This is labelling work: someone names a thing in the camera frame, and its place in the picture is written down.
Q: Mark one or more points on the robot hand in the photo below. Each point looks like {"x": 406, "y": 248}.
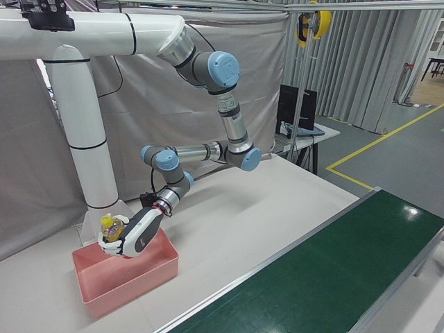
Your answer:
{"x": 142, "y": 230}

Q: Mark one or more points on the yellow drink bottle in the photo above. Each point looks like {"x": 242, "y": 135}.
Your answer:
{"x": 111, "y": 230}

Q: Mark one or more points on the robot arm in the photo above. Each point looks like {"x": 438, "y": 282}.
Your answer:
{"x": 232, "y": 128}

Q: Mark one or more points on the pink plastic basket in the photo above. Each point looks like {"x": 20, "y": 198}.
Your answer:
{"x": 114, "y": 288}

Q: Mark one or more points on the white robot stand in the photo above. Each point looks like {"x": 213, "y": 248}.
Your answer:
{"x": 83, "y": 138}

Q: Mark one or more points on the grey fabric backdrop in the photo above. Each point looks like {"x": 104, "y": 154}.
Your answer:
{"x": 156, "y": 114}

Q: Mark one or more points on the green conveyor belt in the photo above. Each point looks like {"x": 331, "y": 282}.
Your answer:
{"x": 312, "y": 277}

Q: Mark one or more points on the black monitor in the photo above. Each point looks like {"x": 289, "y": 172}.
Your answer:
{"x": 287, "y": 104}
{"x": 309, "y": 109}

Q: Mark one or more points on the blue grey laptop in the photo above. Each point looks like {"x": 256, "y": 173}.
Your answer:
{"x": 308, "y": 132}

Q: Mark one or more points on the grey desk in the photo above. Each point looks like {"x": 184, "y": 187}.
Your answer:
{"x": 326, "y": 133}

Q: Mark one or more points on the grey pleated curtain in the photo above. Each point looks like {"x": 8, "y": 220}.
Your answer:
{"x": 364, "y": 69}

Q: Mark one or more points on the dark wooden table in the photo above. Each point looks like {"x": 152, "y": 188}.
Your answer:
{"x": 437, "y": 59}

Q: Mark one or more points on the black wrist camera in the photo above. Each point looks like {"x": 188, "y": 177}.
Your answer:
{"x": 147, "y": 200}

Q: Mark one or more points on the black head camera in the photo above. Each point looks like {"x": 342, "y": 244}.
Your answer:
{"x": 48, "y": 21}

